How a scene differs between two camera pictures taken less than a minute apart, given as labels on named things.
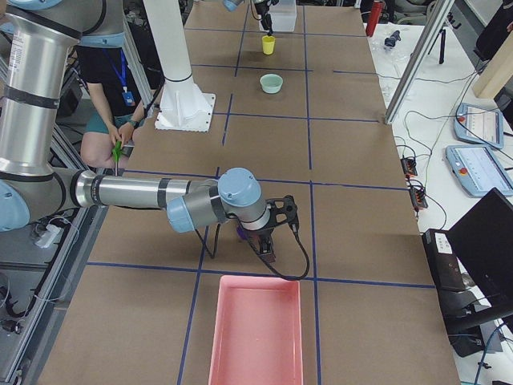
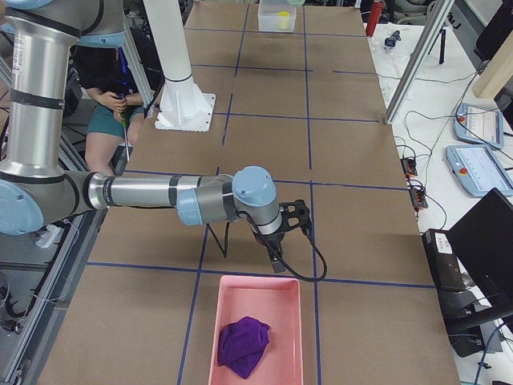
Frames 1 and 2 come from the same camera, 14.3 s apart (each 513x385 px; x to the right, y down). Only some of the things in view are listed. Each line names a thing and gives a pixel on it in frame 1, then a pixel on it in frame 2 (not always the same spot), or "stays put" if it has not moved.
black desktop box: [443, 260] stays put
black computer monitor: [483, 238] stays put
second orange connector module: [418, 197] stays put
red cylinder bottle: [375, 14] stays put
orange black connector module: [409, 167] stays put
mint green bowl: [271, 83] -> [296, 2]
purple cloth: [241, 233] -> [241, 344]
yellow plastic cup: [268, 44] -> [284, 19]
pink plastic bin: [256, 336] stays put
